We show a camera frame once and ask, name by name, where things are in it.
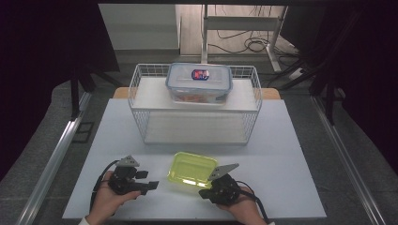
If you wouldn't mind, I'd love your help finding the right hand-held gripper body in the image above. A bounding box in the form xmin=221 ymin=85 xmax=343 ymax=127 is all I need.
xmin=205 ymin=162 xmax=242 ymax=206

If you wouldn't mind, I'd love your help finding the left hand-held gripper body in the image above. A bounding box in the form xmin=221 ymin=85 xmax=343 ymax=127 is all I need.
xmin=107 ymin=155 xmax=148 ymax=196

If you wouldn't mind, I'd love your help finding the yellow-green plastic container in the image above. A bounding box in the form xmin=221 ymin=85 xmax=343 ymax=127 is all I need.
xmin=166 ymin=151 xmax=219 ymax=189

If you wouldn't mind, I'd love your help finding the white wire rack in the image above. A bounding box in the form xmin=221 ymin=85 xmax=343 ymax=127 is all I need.
xmin=127 ymin=63 xmax=263 ymax=145

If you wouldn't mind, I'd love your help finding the clear blue-rimmed food container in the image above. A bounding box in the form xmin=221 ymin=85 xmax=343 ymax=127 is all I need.
xmin=164 ymin=62 xmax=234 ymax=106

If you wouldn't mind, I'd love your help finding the person's left hand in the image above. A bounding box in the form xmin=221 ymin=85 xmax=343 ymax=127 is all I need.
xmin=85 ymin=171 xmax=142 ymax=225

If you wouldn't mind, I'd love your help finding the person's right hand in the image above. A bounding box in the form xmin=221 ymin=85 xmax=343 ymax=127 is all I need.
xmin=217 ymin=186 xmax=268 ymax=225

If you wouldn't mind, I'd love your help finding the black metal stand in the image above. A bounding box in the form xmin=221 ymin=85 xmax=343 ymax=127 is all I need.
xmin=69 ymin=64 xmax=124 ymax=121
xmin=275 ymin=46 xmax=345 ymax=126

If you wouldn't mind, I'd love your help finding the wooden table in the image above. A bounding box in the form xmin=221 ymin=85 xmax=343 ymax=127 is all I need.
xmin=112 ymin=86 xmax=282 ymax=101

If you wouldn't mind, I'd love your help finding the white power strip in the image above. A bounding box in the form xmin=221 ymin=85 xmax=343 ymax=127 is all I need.
xmin=287 ymin=67 xmax=305 ymax=81

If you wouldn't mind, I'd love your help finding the dark curtain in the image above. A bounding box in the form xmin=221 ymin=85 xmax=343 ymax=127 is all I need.
xmin=280 ymin=0 xmax=398 ymax=177
xmin=0 ymin=0 xmax=120 ymax=182

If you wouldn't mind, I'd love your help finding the white panel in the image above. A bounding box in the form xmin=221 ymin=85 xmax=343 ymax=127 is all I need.
xmin=98 ymin=3 xmax=181 ymax=51

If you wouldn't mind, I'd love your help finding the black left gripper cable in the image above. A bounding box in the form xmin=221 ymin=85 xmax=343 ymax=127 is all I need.
xmin=89 ymin=159 xmax=122 ymax=214

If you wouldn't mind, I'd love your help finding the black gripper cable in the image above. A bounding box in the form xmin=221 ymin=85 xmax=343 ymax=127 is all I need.
xmin=236 ymin=180 xmax=271 ymax=225
xmin=89 ymin=159 xmax=122 ymax=214

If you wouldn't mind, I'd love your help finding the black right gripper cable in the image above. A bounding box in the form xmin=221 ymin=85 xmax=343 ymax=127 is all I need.
xmin=236 ymin=180 xmax=271 ymax=225

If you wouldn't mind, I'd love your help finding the black floor bracket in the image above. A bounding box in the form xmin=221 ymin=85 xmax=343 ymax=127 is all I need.
xmin=72 ymin=121 xmax=95 ymax=144

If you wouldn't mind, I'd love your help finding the aluminium rail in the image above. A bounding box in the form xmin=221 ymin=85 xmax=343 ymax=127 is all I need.
xmin=15 ymin=92 xmax=93 ymax=225
xmin=311 ymin=95 xmax=388 ymax=225

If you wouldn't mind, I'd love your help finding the black floor cable bundle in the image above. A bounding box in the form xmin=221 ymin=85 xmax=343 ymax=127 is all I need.
xmin=207 ymin=5 xmax=303 ymax=56

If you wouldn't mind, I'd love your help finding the white metal desk frame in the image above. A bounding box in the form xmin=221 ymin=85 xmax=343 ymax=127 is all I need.
xmin=200 ymin=4 xmax=289 ymax=73

